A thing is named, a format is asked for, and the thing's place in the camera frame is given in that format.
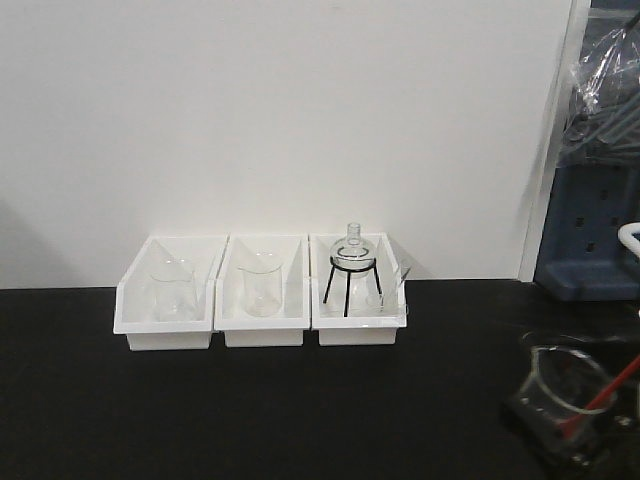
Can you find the large clear glass beaker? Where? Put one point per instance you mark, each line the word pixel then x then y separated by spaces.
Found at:
pixel 561 390

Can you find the glass beaker in middle bin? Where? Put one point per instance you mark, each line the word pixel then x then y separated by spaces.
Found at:
pixel 262 283

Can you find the glass beaker in bin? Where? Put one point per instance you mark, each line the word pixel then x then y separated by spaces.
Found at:
pixel 262 283
pixel 173 287

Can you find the glass beaker in left bin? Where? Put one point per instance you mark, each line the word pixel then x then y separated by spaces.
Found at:
pixel 173 287

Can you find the round-bottom glass flask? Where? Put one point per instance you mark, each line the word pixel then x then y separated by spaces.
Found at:
pixel 353 252

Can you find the right white plastic bin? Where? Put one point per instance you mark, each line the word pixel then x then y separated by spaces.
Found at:
pixel 371 320

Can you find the white plastic bin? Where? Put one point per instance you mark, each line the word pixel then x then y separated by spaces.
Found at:
pixel 287 326
pixel 133 316
pixel 371 320

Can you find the middle white plastic bin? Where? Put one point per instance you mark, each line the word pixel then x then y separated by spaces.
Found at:
pixel 287 326

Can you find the left white plastic bin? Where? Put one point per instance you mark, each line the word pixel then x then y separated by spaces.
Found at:
pixel 133 316

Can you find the grey pegboard drying rack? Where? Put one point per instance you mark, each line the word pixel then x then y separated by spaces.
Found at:
pixel 574 227

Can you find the white lab faucet green knobs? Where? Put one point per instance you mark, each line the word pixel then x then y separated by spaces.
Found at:
pixel 628 235

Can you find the clear plastic bag of pegs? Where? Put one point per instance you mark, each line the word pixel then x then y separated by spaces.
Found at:
pixel 601 83

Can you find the black wire tripod stand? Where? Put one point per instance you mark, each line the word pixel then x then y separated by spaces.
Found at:
pixel 345 290

